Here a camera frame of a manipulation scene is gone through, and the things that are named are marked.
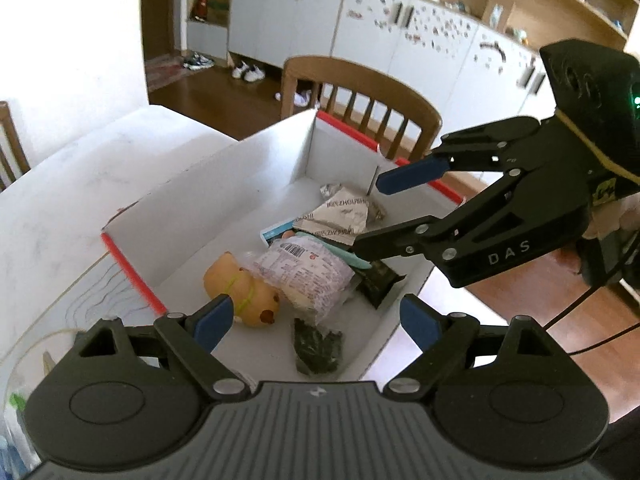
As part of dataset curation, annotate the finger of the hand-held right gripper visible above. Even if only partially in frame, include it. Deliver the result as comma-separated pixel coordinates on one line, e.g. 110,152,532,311
376,116,546,196
352,167,527,263

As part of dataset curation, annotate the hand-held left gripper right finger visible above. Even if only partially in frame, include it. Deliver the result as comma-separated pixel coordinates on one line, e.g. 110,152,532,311
382,294,571,401

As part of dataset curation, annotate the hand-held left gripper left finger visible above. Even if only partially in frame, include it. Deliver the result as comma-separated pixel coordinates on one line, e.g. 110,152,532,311
75,294,251,397

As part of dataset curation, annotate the dark brown snack packet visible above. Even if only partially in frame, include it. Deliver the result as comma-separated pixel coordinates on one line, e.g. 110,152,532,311
350,260,408,309

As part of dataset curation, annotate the orange squishy animal toy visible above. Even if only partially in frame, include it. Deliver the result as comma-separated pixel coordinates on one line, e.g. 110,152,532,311
202,251,282,329

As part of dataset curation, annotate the silver foil packet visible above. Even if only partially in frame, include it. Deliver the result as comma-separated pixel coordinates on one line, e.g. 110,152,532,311
292,182,388,241

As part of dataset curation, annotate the pink snack packet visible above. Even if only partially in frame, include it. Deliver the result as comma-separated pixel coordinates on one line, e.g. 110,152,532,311
250,237,357,331

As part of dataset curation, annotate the dark green snack packet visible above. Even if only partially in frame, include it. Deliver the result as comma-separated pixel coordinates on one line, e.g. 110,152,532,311
291,317,346,376

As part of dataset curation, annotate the white and teal packet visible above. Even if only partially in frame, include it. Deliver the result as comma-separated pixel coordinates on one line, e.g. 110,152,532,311
259,219,373,270

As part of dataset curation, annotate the red shoe box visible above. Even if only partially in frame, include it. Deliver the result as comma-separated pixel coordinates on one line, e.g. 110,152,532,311
100,108,463,383

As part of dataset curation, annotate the white desktop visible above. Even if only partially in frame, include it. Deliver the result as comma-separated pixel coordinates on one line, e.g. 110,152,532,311
0,105,508,480

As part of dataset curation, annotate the person's right hand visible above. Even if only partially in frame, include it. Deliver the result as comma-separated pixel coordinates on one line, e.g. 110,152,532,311
582,192,633,241

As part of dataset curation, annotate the sticker-covered grey cabinet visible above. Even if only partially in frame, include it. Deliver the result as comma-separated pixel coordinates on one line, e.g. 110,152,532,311
330,0,556,126

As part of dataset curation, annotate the wooden slat-back chair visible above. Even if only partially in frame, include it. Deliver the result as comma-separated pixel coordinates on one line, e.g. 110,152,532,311
280,56,444,161
0,101,31,191

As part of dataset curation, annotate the pair of white sneakers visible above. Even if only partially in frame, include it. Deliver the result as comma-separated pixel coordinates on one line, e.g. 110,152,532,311
231,61,266,82

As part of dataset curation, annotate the grey double-door cabinet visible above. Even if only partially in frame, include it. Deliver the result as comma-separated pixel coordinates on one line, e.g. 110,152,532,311
227,0,346,68

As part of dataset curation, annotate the pair of dark sneakers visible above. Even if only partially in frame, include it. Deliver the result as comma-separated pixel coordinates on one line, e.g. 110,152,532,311
182,52,216,71

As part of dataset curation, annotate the person's dark clothing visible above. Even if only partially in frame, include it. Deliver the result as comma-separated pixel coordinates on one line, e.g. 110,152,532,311
600,400,640,480

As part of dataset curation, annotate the open wooden shelf unit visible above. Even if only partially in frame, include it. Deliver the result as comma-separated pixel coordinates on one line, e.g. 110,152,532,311
187,0,233,61

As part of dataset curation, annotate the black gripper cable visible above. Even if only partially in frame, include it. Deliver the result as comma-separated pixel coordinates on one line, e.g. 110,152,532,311
542,282,640,356

